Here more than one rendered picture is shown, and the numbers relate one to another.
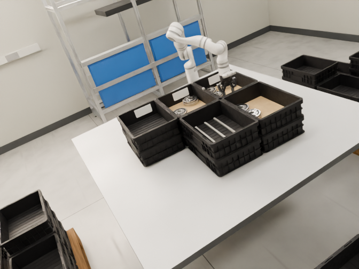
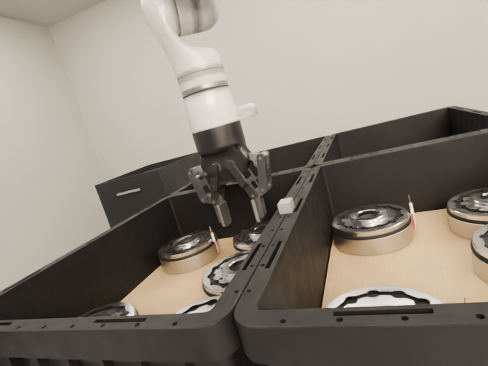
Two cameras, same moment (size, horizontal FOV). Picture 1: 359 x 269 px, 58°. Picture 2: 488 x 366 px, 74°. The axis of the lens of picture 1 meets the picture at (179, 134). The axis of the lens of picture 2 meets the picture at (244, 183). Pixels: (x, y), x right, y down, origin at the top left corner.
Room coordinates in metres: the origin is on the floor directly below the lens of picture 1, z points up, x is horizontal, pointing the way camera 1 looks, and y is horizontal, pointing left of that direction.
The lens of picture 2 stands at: (2.29, -0.07, 1.04)
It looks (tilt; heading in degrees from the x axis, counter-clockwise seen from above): 11 degrees down; 219
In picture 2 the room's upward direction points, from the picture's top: 16 degrees counter-clockwise
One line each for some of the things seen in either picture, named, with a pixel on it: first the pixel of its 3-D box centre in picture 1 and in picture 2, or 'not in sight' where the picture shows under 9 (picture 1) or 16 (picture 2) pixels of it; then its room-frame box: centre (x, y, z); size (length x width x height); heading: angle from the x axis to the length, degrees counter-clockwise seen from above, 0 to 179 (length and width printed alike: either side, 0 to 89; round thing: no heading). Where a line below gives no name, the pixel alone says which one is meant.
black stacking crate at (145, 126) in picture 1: (147, 125); not in sight; (1.87, 0.18, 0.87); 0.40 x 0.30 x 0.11; 17
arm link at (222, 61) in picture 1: (221, 53); (184, 40); (1.93, -0.40, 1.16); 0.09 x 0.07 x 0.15; 143
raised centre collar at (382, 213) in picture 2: not in sight; (367, 216); (1.87, -0.21, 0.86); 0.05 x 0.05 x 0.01
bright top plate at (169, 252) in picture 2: not in sight; (187, 243); (1.96, -0.50, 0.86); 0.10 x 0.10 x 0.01
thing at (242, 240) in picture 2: not in sight; (263, 232); (1.92, -0.36, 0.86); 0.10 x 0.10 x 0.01
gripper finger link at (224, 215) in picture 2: not in sight; (224, 213); (1.93, -0.42, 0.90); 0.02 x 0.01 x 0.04; 12
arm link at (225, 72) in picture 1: (225, 69); (216, 105); (1.90, -0.40, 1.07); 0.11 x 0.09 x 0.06; 12
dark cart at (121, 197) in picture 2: not in sight; (171, 229); (0.98, -1.86, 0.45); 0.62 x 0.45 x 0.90; 21
